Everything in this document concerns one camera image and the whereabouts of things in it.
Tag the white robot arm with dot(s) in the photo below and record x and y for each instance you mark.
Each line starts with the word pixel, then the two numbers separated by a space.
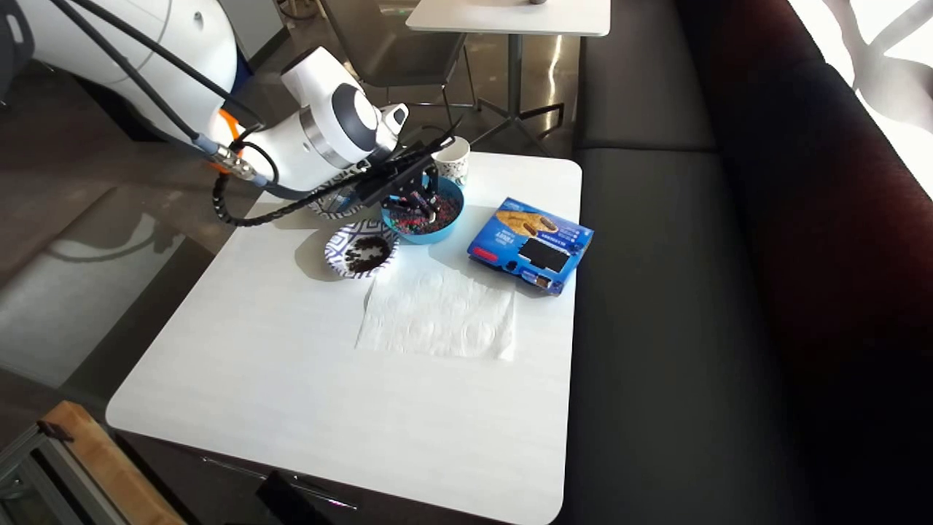
pixel 177 65

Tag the white side table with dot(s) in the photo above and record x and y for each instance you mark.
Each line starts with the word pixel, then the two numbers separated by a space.
pixel 513 21

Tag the white main table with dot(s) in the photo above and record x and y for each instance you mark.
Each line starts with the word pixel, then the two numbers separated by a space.
pixel 260 362

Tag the blue bowl of cereal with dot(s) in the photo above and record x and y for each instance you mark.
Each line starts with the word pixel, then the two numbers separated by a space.
pixel 425 212

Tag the zebra paper bowl dark contents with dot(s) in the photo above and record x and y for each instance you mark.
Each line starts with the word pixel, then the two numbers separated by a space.
pixel 359 250

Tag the wooden side cabinet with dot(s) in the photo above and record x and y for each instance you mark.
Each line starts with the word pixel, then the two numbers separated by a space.
pixel 69 470

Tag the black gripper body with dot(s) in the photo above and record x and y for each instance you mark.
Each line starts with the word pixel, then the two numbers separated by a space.
pixel 391 174

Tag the blue snack box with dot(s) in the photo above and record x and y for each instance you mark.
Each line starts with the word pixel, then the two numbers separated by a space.
pixel 532 247

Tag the far patterned coffee cup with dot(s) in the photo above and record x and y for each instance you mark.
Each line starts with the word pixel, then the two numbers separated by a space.
pixel 452 160

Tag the dark bench sofa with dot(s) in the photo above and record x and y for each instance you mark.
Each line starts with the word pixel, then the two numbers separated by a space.
pixel 755 314

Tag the white paper napkin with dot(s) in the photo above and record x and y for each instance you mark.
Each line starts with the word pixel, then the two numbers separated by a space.
pixel 441 314

